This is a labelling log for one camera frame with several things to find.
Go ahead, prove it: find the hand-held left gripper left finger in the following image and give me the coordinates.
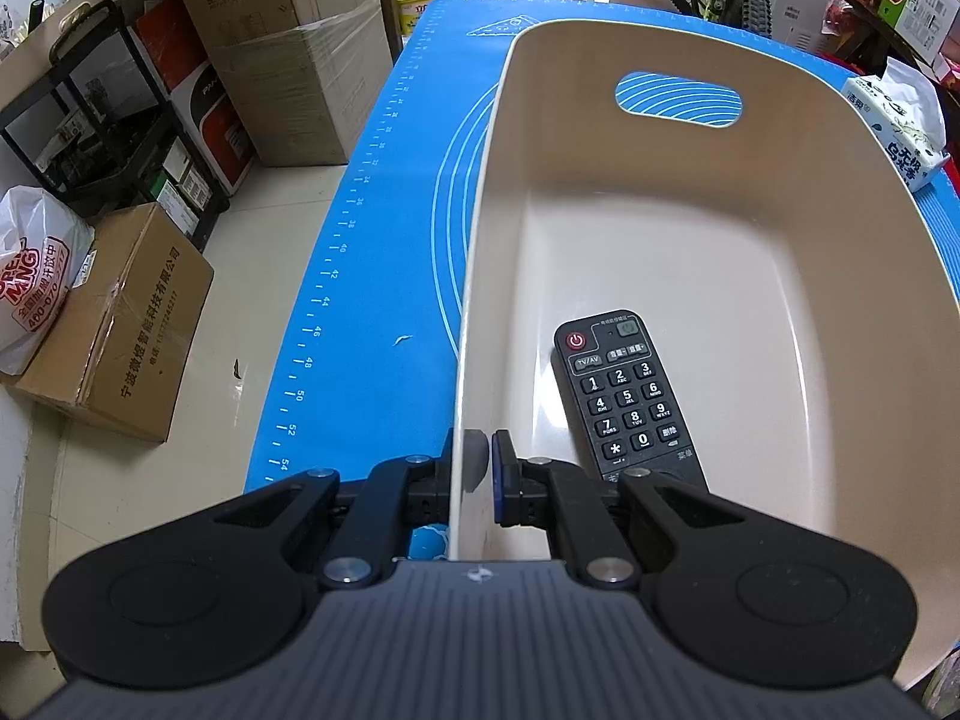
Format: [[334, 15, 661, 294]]
[[202, 429, 460, 590]]

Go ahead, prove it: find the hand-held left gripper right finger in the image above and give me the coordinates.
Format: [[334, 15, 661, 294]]
[[491, 429, 751, 590]]

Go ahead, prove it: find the beige plastic bin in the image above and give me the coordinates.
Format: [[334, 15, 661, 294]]
[[448, 21, 960, 691]]

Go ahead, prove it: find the black remote control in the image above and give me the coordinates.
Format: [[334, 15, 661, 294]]
[[551, 309, 710, 497]]

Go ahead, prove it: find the blue silicone baking mat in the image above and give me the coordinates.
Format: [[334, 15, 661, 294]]
[[246, 0, 960, 563]]

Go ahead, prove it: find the brown cardboard box black print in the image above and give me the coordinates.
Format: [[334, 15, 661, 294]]
[[4, 202, 215, 443]]

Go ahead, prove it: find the red white appliance box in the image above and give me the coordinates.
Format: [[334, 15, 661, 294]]
[[131, 0, 257, 200]]

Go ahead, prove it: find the plastic-wrapped cardboard box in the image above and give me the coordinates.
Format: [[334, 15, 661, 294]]
[[202, 0, 395, 167]]

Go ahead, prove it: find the small white green box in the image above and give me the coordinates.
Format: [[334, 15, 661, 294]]
[[154, 133, 209, 185]]

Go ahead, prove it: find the white plastic bag red print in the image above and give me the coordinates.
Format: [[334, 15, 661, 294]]
[[0, 186, 95, 376]]

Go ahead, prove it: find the white green tissue pack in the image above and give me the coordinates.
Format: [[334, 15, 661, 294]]
[[840, 56, 947, 192]]

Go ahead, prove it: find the black metal rack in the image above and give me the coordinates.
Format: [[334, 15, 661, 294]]
[[0, 0, 230, 252]]

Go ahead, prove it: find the green white carton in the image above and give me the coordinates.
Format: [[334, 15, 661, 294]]
[[877, 0, 960, 67]]

